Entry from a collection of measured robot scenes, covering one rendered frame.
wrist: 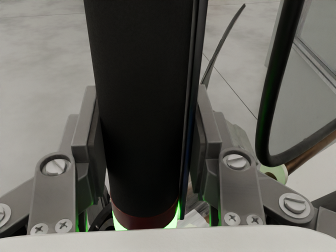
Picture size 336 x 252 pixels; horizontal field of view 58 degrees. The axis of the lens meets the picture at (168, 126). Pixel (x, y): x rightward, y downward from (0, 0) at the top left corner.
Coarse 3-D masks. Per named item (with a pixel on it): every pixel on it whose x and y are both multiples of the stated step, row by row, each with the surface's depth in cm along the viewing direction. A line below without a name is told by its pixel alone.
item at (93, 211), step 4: (104, 184) 49; (104, 188) 49; (104, 192) 49; (104, 196) 50; (108, 196) 48; (100, 200) 54; (104, 200) 49; (108, 200) 48; (100, 204) 55; (104, 204) 49; (88, 208) 67; (92, 208) 64; (96, 208) 61; (100, 208) 57; (88, 212) 68; (92, 212) 65; (96, 212) 62; (88, 216) 68; (92, 216) 66; (88, 220) 69; (92, 220) 66
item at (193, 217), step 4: (188, 212) 23; (192, 212) 23; (196, 212) 23; (184, 216) 23; (188, 216) 23; (192, 216) 23; (196, 216) 23; (200, 216) 23; (180, 220) 22; (184, 220) 22; (188, 220) 22; (192, 220) 22; (196, 220) 22; (200, 220) 22; (204, 220) 22; (176, 224) 22; (180, 224) 22; (184, 224) 22; (196, 224) 22; (200, 224) 22; (204, 224) 22; (208, 224) 22
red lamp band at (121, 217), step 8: (176, 200) 14; (112, 208) 15; (176, 208) 15; (120, 216) 14; (128, 216) 14; (152, 216) 14; (160, 216) 14; (168, 216) 14; (128, 224) 14; (136, 224) 14; (144, 224) 14; (152, 224) 14; (160, 224) 14
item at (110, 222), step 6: (108, 204) 39; (102, 210) 39; (108, 210) 39; (96, 216) 40; (102, 216) 39; (108, 216) 39; (96, 222) 39; (102, 222) 39; (108, 222) 37; (90, 228) 39; (96, 228) 39; (102, 228) 38; (108, 228) 37; (114, 228) 36
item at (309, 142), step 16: (288, 0) 14; (304, 0) 14; (288, 16) 15; (288, 32) 15; (272, 48) 16; (288, 48) 16; (272, 64) 16; (272, 80) 17; (272, 96) 18; (272, 112) 19; (256, 128) 20; (320, 128) 30; (256, 144) 21; (304, 144) 27; (272, 160) 23; (288, 160) 26
